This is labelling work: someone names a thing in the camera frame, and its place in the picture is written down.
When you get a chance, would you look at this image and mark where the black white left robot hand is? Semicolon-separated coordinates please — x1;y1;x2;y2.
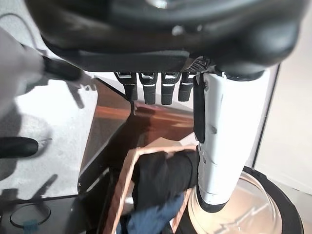
25;0;312;213

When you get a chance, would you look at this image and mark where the large black garment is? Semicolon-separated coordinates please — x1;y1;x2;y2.
131;151;203;212

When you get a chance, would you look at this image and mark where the navy blue garment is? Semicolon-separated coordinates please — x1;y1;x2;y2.
116;192;186;234

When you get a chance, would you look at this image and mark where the grey front-load washing machine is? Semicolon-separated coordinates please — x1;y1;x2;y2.
0;195;81;234

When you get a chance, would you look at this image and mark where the wicker laundry basket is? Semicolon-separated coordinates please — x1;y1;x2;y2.
104;144;204;234

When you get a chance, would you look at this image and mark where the silver left robot leg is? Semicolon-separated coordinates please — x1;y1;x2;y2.
0;24;83;98

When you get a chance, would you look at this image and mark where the round glass washer door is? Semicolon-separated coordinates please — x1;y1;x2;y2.
181;165;305;234

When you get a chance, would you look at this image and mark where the drain filter cover blue tab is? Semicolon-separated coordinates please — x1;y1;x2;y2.
9;204;52;231

